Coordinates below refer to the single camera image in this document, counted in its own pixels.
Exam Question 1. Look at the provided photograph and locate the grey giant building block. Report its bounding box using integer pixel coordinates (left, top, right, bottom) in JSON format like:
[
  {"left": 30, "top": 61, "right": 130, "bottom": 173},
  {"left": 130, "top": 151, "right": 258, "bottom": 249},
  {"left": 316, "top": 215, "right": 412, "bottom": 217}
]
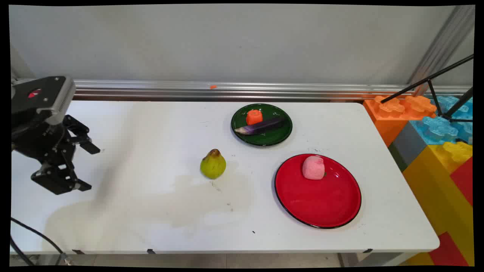
[{"left": 389, "top": 121, "right": 428, "bottom": 172}]

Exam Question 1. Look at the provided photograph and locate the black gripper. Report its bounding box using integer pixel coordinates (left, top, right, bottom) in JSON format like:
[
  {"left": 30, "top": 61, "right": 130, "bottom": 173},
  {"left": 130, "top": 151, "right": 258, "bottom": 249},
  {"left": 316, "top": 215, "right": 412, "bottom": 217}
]
[{"left": 11, "top": 113, "right": 101, "bottom": 195}]

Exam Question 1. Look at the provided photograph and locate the dark green plate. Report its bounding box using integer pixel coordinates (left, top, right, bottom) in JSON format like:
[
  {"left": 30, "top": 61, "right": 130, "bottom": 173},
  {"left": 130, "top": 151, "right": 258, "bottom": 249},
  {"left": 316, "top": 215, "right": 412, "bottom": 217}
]
[{"left": 231, "top": 103, "right": 293, "bottom": 147}]

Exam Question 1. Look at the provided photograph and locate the aluminium rail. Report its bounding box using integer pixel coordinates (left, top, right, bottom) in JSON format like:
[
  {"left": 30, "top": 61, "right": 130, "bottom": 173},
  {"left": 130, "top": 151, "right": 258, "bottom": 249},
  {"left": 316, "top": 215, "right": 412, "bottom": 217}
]
[{"left": 11, "top": 79, "right": 473, "bottom": 102}]

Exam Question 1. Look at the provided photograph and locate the pink toy peach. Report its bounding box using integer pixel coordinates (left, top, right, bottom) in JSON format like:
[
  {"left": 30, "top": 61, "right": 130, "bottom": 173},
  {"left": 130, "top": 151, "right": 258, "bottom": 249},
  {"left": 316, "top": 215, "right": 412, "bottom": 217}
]
[{"left": 302, "top": 155, "right": 326, "bottom": 180}]

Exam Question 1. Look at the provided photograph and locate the red plate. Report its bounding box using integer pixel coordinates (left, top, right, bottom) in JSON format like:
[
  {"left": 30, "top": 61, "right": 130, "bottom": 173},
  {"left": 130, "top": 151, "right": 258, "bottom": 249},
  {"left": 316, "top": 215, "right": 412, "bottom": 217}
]
[{"left": 274, "top": 153, "right": 362, "bottom": 229}]

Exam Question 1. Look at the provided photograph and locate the orange toy pepper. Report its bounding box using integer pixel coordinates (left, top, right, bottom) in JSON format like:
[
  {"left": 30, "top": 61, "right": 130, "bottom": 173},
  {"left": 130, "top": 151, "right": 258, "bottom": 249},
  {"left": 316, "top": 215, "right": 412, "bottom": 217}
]
[{"left": 246, "top": 109, "right": 263, "bottom": 126}]

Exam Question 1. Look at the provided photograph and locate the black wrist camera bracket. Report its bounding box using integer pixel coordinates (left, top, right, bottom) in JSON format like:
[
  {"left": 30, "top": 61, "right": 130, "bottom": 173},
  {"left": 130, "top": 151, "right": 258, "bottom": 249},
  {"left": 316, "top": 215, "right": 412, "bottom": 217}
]
[{"left": 11, "top": 76, "right": 76, "bottom": 125}]

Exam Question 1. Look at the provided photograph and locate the black tripod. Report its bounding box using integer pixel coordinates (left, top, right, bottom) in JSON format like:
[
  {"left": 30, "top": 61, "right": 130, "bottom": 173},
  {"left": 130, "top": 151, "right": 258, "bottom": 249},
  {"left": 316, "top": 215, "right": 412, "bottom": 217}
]
[{"left": 380, "top": 54, "right": 474, "bottom": 123}]

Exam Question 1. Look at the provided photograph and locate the blue giant building block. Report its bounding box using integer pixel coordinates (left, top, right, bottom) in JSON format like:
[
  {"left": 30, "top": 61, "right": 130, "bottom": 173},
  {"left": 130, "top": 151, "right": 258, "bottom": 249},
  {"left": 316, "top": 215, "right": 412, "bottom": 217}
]
[{"left": 410, "top": 95, "right": 473, "bottom": 146}]

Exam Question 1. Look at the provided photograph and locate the orange giant building block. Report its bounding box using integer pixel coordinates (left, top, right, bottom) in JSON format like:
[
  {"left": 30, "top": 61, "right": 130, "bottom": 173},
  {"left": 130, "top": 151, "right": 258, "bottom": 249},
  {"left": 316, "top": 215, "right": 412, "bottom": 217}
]
[{"left": 363, "top": 94, "right": 437, "bottom": 148}]

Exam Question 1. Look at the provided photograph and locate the black cable with silver connector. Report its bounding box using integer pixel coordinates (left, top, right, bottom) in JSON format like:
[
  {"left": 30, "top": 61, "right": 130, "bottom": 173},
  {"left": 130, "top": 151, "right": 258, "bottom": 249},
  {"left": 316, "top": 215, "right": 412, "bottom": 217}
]
[{"left": 11, "top": 217, "right": 73, "bottom": 266}]

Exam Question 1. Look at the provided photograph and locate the red block beside yellow block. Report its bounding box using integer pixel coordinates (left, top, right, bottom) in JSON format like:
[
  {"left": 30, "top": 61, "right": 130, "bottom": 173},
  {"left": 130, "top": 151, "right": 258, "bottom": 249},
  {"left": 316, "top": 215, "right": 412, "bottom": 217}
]
[{"left": 450, "top": 157, "right": 473, "bottom": 206}]

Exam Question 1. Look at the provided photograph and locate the aluminium frame post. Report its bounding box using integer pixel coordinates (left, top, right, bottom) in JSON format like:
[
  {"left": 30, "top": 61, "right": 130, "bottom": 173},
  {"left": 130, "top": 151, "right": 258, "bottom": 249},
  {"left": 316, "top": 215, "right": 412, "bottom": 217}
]
[{"left": 408, "top": 6, "right": 475, "bottom": 95}]

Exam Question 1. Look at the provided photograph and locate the green toy pear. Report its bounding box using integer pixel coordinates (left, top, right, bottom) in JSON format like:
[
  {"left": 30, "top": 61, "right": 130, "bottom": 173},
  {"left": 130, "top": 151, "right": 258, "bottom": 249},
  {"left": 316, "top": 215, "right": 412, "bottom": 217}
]
[{"left": 200, "top": 148, "right": 227, "bottom": 179}]

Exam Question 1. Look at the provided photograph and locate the plain black cable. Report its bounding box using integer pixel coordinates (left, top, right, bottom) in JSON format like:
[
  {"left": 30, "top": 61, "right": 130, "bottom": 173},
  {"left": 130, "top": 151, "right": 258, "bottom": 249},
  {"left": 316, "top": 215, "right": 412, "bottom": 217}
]
[{"left": 11, "top": 236, "right": 36, "bottom": 266}]

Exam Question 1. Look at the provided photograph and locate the yellow giant building block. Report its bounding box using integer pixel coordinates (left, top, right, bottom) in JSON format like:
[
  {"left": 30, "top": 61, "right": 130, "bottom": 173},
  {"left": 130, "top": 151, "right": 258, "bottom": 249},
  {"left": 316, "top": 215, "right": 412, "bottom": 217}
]
[{"left": 403, "top": 142, "right": 473, "bottom": 265}]

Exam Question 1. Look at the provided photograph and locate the purple toy eggplant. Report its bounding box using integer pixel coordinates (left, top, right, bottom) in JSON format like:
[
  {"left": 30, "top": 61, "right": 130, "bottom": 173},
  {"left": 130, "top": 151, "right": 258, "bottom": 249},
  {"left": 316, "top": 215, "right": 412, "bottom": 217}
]
[{"left": 234, "top": 116, "right": 286, "bottom": 136}]

